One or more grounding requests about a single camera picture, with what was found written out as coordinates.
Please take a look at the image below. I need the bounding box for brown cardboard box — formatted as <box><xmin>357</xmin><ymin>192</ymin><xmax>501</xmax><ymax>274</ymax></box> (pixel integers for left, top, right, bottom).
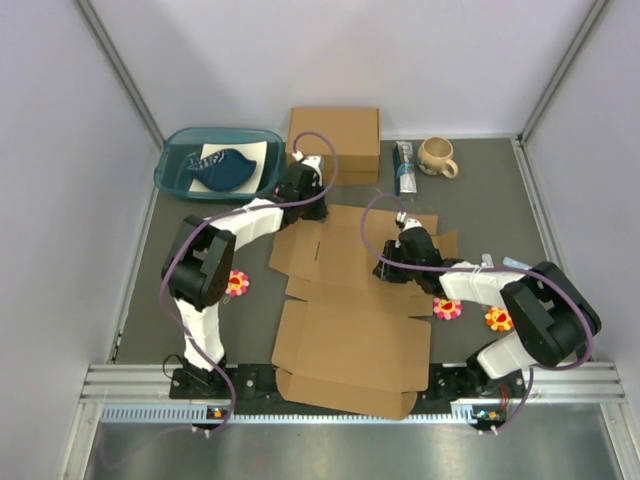
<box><xmin>269</xmin><ymin>205</ymin><xmax>433</xmax><ymax>420</ymax></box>

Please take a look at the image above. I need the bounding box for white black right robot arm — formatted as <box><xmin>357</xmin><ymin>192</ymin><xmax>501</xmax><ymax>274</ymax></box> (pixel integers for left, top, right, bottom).
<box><xmin>373</xmin><ymin>219</ymin><xmax>602</xmax><ymax>396</ymax></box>

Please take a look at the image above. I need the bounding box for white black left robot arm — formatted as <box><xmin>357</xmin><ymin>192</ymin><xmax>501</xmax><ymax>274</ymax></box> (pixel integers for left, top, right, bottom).
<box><xmin>161</xmin><ymin>156</ymin><xmax>328</xmax><ymax>397</ymax></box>

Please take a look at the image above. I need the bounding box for lower folded cardboard box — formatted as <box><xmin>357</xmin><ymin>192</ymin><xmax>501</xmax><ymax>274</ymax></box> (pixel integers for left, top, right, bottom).
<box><xmin>334</xmin><ymin>169</ymin><xmax>379</xmax><ymax>186</ymax></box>

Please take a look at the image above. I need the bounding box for folded cardboard box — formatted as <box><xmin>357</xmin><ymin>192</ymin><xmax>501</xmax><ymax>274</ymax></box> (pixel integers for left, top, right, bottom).
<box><xmin>334</xmin><ymin>169</ymin><xmax>379</xmax><ymax>186</ymax></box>
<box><xmin>286</xmin><ymin>107</ymin><xmax>380</xmax><ymax>173</ymax></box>

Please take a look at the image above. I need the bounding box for upper folded cardboard box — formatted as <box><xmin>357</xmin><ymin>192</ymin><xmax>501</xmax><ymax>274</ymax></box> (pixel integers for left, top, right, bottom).
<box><xmin>286</xmin><ymin>107</ymin><xmax>380</xmax><ymax>173</ymax></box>

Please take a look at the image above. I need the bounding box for blue toothpaste box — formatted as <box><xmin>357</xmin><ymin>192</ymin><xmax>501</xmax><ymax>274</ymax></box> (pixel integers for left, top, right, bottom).
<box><xmin>392</xmin><ymin>141</ymin><xmax>417</xmax><ymax>198</ymax></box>

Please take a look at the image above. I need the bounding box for pink flower toy right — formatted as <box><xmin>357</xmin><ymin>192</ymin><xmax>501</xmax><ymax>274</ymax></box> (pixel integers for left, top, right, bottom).
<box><xmin>432</xmin><ymin>297</ymin><xmax>463</xmax><ymax>321</ymax></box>

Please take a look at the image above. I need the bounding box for pink flower toy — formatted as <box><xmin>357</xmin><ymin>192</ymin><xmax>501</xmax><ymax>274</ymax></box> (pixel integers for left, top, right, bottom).
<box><xmin>223</xmin><ymin>269</ymin><xmax>250</xmax><ymax>302</ymax></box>
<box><xmin>432</xmin><ymin>297</ymin><xmax>463</xmax><ymax>321</ymax></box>

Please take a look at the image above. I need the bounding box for dark blue shoe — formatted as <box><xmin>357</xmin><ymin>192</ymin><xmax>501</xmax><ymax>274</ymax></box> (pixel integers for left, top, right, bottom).
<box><xmin>187</xmin><ymin>148</ymin><xmax>257</xmax><ymax>192</ymax></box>

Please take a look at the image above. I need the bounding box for orange grey marker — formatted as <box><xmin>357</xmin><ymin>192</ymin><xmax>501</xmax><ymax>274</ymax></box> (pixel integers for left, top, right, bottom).
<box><xmin>481</xmin><ymin>253</ymin><xmax>494</xmax><ymax>268</ymax></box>

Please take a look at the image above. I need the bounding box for beige ceramic mug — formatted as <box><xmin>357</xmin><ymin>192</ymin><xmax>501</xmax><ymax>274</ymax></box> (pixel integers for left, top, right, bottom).
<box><xmin>417</xmin><ymin>137</ymin><xmax>459</xmax><ymax>179</ymax></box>

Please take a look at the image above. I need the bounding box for teal plastic bin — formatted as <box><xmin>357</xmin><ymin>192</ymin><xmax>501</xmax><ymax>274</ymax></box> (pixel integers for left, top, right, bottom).
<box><xmin>154</xmin><ymin>127</ymin><xmax>285</xmax><ymax>203</ymax></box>

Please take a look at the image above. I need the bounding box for light blue marker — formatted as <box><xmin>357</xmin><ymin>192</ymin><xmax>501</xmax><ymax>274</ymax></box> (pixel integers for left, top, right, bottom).
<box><xmin>502</xmin><ymin>257</ymin><xmax>532</xmax><ymax>274</ymax></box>

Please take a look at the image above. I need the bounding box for orange flower toy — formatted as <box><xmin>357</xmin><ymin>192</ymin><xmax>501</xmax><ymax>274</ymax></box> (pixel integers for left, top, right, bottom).
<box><xmin>484</xmin><ymin>306</ymin><xmax>514</xmax><ymax>332</ymax></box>

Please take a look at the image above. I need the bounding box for pink flower toy left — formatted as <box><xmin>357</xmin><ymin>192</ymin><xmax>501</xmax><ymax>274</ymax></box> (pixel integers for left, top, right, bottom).
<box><xmin>223</xmin><ymin>269</ymin><xmax>250</xmax><ymax>302</ymax></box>

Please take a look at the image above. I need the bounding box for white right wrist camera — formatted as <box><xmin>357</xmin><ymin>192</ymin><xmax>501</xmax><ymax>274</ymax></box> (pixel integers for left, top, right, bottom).
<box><xmin>395</xmin><ymin>211</ymin><xmax>423</xmax><ymax>232</ymax></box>

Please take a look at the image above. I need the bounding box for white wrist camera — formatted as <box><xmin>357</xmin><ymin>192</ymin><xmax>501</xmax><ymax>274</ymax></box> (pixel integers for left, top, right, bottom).
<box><xmin>395</xmin><ymin>211</ymin><xmax>423</xmax><ymax>232</ymax></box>
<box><xmin>291</xmin><ymin>151</ymin><xmax>323</xmax><ymax>174</ymax></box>

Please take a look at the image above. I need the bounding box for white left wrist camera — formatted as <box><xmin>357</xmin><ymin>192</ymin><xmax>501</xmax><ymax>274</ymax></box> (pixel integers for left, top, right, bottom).
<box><xmin>291</xmin><ymin>151</ymin><xmax>323</xmax><ymax>174</ymax></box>

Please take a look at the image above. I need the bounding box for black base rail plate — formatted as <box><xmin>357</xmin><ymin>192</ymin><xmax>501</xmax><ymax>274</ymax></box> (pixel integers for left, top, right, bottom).
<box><xmin>169</xmin><ymin>363</ymin><xmax>526</xmax><ymax>416</ymax></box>

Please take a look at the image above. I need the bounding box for grey slotted cable duct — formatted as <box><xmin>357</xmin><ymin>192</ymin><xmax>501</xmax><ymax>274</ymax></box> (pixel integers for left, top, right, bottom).
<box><xmin>100</xmin><ymin>399</ymin><xmax>503</xmax><ymax>425</ymax></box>

